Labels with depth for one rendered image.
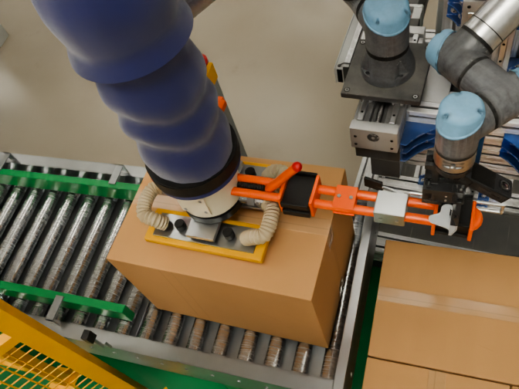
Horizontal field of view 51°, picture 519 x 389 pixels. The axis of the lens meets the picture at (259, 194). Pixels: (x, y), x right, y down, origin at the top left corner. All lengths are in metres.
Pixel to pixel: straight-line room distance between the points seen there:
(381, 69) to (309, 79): 1.57
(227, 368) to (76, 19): 1.16
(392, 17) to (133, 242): 0.92
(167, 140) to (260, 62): 2.20
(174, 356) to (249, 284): 0.49
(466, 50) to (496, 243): 1.29
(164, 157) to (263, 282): 0.44
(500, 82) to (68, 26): 0.72
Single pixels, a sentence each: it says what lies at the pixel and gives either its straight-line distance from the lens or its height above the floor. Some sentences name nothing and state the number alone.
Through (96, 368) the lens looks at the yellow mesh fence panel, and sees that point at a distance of 1.86.
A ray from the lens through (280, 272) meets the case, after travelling 1.41.
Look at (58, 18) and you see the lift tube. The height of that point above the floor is 1.73.
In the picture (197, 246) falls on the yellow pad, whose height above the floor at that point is 1.01.
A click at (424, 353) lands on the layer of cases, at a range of 1.74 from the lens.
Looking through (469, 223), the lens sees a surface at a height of 1.14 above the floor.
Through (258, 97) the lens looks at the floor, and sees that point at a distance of 3.08.
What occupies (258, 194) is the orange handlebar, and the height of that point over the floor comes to 1.13.
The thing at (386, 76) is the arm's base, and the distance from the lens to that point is 1.57.
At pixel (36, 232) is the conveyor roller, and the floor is 0.54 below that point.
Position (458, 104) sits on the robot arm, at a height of 1.47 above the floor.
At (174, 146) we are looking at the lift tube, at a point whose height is 1.39.
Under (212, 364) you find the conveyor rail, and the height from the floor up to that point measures 0.60.
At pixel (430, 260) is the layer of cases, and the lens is 1.84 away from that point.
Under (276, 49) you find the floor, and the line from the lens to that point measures 3.33.
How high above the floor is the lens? 2.21
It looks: 55 degrees down
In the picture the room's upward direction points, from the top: 22 degrees counter-clockwise
